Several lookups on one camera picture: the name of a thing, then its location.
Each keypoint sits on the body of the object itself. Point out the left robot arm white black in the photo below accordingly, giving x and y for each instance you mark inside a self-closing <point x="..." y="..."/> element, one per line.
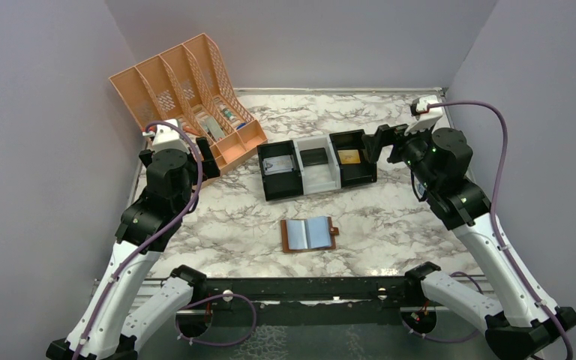
<point x="110" y="328"/>

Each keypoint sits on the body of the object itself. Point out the white bin middle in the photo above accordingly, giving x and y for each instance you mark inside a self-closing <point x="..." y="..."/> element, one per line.
<point x="320" y="178"/>

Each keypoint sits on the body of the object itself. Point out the gold card in black bin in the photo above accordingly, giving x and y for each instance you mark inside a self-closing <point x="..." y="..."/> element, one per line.
<point x="349" y="156"/>

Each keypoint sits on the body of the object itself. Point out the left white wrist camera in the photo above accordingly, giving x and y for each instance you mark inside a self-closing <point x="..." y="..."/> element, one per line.
<point x="163" y="138"/>

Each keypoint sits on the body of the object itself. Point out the white card in black bin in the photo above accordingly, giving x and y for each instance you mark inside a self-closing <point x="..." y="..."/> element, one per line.
<point x="278" y="165"/>

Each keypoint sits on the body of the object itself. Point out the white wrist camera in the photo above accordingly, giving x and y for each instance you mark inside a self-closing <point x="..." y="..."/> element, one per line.
<point x="163" y="138"/>
<point x="425" y="115"/>

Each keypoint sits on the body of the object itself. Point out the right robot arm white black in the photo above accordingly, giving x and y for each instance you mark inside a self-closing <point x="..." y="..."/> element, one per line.
<point x="521" y="319"/>

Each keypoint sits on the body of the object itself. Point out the black bin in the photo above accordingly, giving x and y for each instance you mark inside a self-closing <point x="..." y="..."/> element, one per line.
<point x="356" y="174"/>
<point x="285" y="185"/>

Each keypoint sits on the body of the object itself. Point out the black bin right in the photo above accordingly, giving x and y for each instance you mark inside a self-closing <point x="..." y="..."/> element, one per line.
<point x="356" y="174"/>

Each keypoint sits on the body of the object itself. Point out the black object in white bin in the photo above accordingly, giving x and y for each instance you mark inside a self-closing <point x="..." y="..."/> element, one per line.
<point x="314" y="157"/>

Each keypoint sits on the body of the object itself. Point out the brown leather card holder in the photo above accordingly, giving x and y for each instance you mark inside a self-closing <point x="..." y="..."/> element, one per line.
<point x="306" y="235"/>

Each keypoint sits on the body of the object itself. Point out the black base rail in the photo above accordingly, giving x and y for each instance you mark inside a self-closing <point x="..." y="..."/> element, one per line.
<point x="303" y="301"/>

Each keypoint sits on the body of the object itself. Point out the black bin left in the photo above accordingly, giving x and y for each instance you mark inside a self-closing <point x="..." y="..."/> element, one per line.
<point x="285" y="185"/>

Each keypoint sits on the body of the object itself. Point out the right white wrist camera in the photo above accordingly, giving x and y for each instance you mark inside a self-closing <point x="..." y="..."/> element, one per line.
<point x="425" y="115"/>

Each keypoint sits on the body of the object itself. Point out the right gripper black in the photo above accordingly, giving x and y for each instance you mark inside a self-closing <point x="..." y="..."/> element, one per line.
<point x="386" y="135"/>

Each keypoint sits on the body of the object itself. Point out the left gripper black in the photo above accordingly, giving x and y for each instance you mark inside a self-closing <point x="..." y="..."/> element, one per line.
<point x="210" y="169"/>

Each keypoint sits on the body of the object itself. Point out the orange plastic file organizer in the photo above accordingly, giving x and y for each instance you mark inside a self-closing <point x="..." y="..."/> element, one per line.
<point x="190" y="83"/>

